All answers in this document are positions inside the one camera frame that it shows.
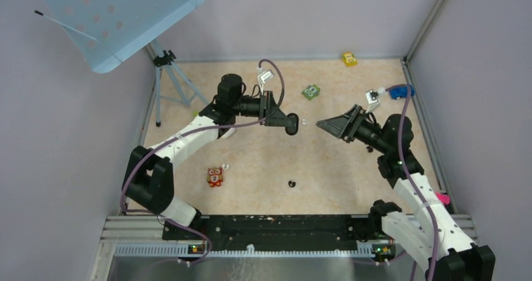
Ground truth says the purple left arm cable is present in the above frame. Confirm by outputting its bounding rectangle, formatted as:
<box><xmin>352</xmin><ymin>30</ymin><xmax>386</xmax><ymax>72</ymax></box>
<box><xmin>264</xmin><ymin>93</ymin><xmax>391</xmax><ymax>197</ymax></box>
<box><xmin>119</xmin><ymin>58</ymin><xmax>286</xmax><ymax>218</ymax></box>

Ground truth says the light blue tripod stand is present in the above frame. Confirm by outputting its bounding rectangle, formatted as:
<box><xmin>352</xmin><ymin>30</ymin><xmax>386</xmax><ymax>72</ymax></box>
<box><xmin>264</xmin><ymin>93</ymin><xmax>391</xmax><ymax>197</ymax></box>
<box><xmin>146</xmin><ymin>38</ymin><xmax>210</xmax><ymax>128</ymax></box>

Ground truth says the light blue perforated board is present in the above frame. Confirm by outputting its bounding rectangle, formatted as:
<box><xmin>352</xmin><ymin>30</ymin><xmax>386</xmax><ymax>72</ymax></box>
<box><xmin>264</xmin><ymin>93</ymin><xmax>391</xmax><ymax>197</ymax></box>
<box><xmin>44</xmin><ymin>0</ymin><xmax>205</xmax><ymax>73</ymax></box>

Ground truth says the blue toy car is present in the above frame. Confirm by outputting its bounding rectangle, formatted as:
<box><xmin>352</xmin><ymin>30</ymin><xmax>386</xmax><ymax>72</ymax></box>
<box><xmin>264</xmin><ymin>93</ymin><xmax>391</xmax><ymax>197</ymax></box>
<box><xmin>388</xmin><ymin>84</ymin><xmax>415</xmax><ymax>100</ymax></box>

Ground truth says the green owl toy block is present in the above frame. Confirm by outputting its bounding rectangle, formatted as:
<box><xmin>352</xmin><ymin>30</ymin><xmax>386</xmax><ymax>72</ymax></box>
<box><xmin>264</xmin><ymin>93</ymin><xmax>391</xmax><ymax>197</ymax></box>
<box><xmin>301</xmin><ymin>84</ymin><xmax>321</xmax><ymax>101</ymax></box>

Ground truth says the white earbud charging case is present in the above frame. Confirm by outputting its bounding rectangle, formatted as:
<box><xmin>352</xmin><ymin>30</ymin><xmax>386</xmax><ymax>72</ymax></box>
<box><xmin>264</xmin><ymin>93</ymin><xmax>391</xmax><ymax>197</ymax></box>
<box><xmin>220</xmin><ymin>128</ymin><xmax>236</xmax><ymax>139</ymax></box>

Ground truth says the aluminium frame rail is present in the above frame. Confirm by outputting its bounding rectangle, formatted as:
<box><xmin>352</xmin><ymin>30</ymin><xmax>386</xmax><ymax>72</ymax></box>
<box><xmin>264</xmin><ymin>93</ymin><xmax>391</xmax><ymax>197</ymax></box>
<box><xmin>89</xmin><ymin>216</ymin><xmax>479</xmax><ymax>281</ymax></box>

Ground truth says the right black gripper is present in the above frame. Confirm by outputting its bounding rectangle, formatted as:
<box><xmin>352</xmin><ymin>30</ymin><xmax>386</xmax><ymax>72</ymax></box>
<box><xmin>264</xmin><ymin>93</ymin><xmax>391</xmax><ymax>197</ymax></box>
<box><xmin>317</xmin><ymin>104</ymin><xmax>391</xmax><ymax>154</ymax></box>

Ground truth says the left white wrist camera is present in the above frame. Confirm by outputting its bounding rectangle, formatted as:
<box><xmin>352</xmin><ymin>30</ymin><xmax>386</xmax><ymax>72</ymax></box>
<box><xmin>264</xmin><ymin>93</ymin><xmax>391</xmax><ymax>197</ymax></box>
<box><xmin>257</xmin><ymin>67</ymin><xmax>275</xmax><ymax>91</ymax></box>

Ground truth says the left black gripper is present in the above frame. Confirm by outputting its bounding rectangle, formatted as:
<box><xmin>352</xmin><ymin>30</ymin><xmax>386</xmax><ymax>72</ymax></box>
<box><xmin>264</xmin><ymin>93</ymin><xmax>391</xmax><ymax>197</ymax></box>
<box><xmin>232</xmin><ymin>90</ymin><xmax>294</xmax><ymax>127</ymax></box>

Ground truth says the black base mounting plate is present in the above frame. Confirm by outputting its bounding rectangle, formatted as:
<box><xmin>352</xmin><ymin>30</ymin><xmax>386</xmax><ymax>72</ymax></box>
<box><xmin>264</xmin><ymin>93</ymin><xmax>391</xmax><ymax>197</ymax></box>
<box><xmin>162</xmin><ymin>215</ymin><xmax>396</xmax><ymax>257</ymax></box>

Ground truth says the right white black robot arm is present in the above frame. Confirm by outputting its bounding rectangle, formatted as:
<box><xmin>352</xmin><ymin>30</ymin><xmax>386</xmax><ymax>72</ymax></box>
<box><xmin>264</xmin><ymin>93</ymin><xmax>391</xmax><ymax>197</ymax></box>
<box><xmin>316</xmin><ymin>105</ymin><xmax>496</xmax><ymax>280</ymax></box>

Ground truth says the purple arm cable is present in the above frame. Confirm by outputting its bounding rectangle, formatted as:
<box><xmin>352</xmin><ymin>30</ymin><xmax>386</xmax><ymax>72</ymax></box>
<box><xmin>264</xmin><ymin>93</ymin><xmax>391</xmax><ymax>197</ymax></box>
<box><xmin>384</xmin><ymin>84</ymin><xmax>440</xmax><ymax>281</ymax></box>
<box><xmin>119</xmin><ymin>58</ymin><xmax>286</xmax><ymax>218</ymax></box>

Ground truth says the black earbud charging case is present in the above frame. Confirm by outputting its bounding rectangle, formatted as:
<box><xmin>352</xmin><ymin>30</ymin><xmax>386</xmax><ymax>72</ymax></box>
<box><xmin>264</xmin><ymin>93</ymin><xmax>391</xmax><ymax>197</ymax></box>
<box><xmin>285</xmin><ymin>113</ymin><xmax>299</xmax><ymax>135</ymax></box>

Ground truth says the red owl toy block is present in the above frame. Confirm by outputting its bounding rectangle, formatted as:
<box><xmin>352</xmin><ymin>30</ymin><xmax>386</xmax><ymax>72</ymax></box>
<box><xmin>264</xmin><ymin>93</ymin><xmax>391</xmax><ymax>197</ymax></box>
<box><xmin>207</xmin><ymin>167</ymin><xmax>224</xmax><ymax>188</ymax></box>

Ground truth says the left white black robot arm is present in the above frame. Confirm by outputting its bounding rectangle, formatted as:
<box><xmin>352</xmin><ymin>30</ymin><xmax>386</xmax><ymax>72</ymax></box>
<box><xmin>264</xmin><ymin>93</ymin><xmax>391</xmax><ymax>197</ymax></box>
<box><xmin>120</xmin><ymin>73</ymin><xmax>299</xmax><ymax>239</ymax></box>

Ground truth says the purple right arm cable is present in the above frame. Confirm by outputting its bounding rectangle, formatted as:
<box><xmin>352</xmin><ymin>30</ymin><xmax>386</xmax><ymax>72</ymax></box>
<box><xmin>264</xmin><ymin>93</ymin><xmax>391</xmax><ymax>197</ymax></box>
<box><xmin>384</xmin><ymin>84</ymin><xmax>440</xmax><ymax>281</ymax></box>

